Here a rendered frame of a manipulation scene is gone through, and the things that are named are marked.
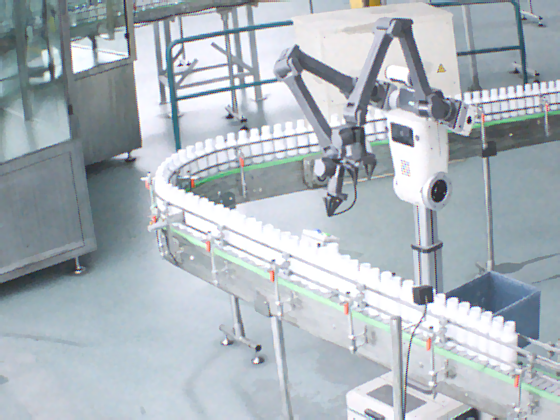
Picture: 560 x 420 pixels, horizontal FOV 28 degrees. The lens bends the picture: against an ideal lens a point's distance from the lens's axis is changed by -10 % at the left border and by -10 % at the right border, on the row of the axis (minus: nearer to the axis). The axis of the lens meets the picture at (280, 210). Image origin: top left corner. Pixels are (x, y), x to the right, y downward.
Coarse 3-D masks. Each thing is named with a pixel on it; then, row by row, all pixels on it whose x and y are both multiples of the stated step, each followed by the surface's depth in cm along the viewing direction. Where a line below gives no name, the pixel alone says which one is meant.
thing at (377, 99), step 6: (378, 84) 490; (384, 84) 492; (378, 90) 489; (384, 90) 491; (372, 96) 489; (378, 96) 489; (384, 96) 490; (372, 102) 495; (378, 102) 492; (384, 102) 491; (378, 108) 493
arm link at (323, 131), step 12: (300, 72) 458; (288, 84) 462; (300, 84) 461; (300, 96) 461; (312, 96) 464; (300, 108) 464; (312, 108) 462; (312, 120) 463; (324, 120) 465; (324, 132) 463; (324, 144) 465; (336, 156) 465
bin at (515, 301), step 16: (464, 288) 450; (480, 288) 455; (496, 288) 456; (512, 288) 447; (528, 288) 438; (480, 304) 458; (496, 304) 458; (512, 304) 450; (528, 304) 430; (512, 320) 426; (528, 320) 433; (528, 336) 435
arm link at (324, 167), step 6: (342, 150) 463; (342, 156) 463; (318, 162) 460; (324, 162) 459; (330, 162) 461; (318, 168) 460; (324, 168) 457; (330, 168) 459; (318, 174) 460; (324, 174) 459; (330, 174) 460
